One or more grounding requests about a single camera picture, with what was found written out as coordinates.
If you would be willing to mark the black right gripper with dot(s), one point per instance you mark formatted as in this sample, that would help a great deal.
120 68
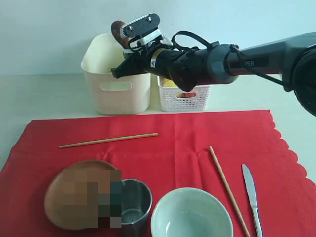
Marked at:
159 61

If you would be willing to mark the steel table knife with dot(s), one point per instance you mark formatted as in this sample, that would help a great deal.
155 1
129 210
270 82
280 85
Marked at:
251 191

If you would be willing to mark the stainless steel cup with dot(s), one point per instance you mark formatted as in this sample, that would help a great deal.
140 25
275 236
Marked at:
130 204

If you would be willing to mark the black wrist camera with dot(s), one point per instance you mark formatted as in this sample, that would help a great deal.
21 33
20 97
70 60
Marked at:
143 30

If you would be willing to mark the red table cloth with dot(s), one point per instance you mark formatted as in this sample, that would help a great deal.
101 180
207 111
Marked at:
178 157

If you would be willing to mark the fried chicken nugget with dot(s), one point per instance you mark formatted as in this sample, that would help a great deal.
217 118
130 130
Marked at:
189 95

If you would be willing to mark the pale green ceramic bowl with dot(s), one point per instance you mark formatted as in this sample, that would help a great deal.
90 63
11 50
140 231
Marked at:
190 212

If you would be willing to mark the dark wooden spoon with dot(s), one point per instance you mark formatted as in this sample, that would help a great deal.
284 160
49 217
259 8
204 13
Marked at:
115 30

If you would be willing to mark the yellow lemon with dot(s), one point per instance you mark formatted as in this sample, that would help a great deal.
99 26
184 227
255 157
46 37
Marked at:
172 84

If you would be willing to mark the wooden chopstick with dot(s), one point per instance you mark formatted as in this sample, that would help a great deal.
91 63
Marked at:
230 193
109 140

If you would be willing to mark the cream plastic bin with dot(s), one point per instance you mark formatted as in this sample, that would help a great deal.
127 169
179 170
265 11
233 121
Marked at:
112 96

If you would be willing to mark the white perforated plastic basket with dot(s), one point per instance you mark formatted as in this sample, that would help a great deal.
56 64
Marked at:
170 103

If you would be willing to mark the brown wooden plate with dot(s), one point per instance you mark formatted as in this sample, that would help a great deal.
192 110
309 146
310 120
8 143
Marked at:
85 195

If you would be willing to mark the yellow cheese wedge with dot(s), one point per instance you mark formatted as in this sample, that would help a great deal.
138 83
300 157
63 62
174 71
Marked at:
164 81

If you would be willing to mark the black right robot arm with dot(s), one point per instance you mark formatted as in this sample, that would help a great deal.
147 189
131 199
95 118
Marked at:
289 62

